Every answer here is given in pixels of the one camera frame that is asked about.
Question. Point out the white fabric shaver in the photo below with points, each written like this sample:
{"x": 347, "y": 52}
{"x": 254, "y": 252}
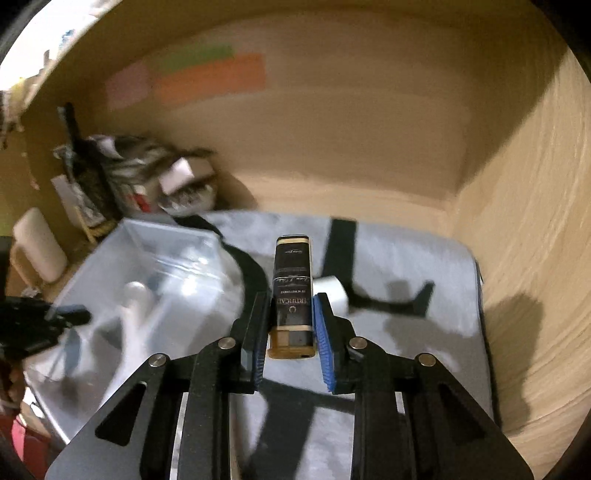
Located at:
{"x": 136, "y": 295}

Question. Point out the black and gold lighter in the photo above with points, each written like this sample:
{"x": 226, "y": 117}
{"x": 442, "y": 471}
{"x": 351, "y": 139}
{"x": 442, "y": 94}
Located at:
{"x": 291, "y": 295}

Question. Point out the green sticky note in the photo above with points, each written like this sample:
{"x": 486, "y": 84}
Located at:
{"x": 194, "y": 57}

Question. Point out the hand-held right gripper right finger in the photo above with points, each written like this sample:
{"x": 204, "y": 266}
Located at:
{"x": 322, "y": 344}

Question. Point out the small white cylinder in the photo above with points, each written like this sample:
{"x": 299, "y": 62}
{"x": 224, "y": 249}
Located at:
{"x": 331, "y": 295}

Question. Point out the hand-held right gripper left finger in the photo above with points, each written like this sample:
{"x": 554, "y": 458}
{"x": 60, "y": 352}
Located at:
{"x": 258, "y": 344}

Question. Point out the orange sticky note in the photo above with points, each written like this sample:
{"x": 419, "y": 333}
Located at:
{"x": 212, "y": 81}

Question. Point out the red cloth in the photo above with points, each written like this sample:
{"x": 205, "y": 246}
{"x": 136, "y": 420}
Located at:
{"x": 27, "y": 443}

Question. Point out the grey mat with black letters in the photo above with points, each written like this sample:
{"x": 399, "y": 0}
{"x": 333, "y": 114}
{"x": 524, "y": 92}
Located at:
{"x": 415, "y": 277}

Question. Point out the clear plastic storage bin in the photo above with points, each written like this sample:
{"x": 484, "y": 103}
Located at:
{"x": 184, "y": 258}

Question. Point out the small white card box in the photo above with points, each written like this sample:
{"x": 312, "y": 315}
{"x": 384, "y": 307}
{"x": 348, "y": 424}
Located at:
{"x": 178, "y": 175}

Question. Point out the dark wine bottle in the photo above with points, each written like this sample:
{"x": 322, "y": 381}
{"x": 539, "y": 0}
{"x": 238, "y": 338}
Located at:
{"x": 90, "y": 184}

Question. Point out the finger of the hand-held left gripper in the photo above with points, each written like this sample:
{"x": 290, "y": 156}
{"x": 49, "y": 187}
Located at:
{"x": 71, "y": 316}

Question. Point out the pink sticky note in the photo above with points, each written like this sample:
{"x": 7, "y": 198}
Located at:
{"x": 127, "y": 85}

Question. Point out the white paper sheet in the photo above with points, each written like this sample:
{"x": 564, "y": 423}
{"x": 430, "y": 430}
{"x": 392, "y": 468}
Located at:
{"x": 67, "y": 196}

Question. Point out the stack of books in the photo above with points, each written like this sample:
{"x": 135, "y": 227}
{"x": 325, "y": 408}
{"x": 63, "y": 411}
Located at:
{"x": 138, "y": 170}

